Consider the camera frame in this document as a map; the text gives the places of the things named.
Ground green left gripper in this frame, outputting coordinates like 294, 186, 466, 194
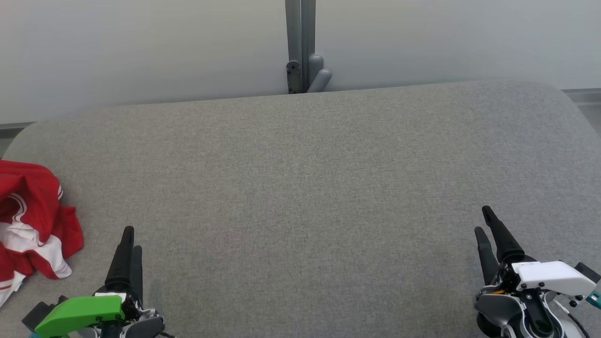
34, 226, 144, 338

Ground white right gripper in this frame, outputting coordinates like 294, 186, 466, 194
474, 205, 598, 306

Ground red white sports shorts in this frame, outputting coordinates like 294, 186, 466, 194
0, 206, 85, 307

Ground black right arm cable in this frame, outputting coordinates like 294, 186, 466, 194
566, 310, 593, 338

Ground grey rounded post foot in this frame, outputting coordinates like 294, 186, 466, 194
308, 54, 332, 93

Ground dark post base bracket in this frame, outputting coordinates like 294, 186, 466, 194
286, 61, 301, 94

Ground grey metal partition post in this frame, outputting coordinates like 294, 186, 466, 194
285, 0, 316, 94

